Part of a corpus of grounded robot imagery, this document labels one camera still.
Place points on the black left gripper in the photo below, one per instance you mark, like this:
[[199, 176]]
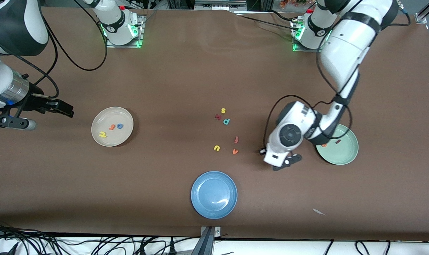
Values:
[[262, 153]]

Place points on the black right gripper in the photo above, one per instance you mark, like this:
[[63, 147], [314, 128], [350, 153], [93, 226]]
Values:
[[36, 101]]

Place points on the yellow letter h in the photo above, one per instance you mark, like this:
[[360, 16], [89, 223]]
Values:
[[102, 134]]

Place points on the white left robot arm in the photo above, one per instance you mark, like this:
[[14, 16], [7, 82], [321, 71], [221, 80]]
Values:
[[345, 46]]

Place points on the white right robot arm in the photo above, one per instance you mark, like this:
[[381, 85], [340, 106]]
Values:
[[16, 24]]

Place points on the yellow letter u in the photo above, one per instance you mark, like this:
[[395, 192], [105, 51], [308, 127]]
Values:
[[216, 149]]

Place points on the beige brown plate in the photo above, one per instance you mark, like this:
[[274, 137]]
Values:
[[112, 117]]

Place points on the teal letter p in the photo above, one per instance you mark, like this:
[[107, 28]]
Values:
[[226, 121]]

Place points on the blue plate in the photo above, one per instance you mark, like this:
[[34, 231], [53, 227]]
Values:
[[214, 194]]

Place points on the light green plate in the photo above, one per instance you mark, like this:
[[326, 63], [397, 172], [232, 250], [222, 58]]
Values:
[[342, 154]]

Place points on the small white paper scrap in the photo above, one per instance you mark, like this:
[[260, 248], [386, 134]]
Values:
[[318, 211]]

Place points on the brown table cover sheet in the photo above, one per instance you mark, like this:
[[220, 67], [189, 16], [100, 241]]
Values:
[[200, 71]]

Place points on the orange background flowers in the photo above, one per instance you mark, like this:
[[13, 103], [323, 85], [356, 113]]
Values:
[[296, 3]]

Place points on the grey background device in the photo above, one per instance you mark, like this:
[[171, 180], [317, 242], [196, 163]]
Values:
[[219, 5]]

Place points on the grey metal camera post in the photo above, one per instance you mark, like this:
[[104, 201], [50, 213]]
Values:
[[207, 241]]

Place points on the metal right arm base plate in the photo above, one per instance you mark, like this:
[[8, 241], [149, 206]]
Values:
[[141, 35]]

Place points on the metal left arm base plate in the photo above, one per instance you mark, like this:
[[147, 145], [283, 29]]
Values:
[[306, 50]]

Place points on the aluminium frame rail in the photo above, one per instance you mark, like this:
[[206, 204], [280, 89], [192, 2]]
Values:
[[425, 14]]

